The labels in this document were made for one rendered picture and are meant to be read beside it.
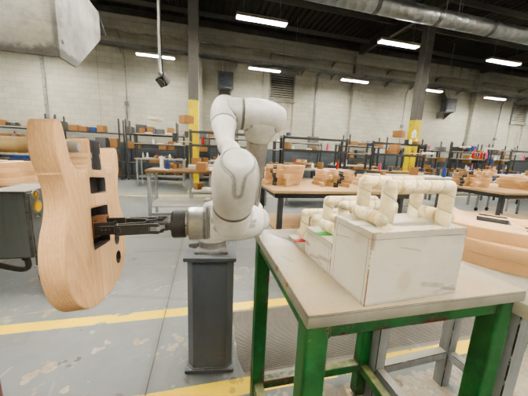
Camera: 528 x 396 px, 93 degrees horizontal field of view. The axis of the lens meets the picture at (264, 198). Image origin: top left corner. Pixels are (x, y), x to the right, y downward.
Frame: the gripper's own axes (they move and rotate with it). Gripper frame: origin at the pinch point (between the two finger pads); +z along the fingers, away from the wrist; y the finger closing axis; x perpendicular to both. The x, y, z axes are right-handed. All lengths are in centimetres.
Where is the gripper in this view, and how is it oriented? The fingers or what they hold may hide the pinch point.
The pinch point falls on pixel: (103, 225)
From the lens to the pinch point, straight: 75.4
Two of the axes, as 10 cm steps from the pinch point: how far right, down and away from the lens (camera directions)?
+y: -2.3, -0.7, 9.7
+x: 0.1, -10.0, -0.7
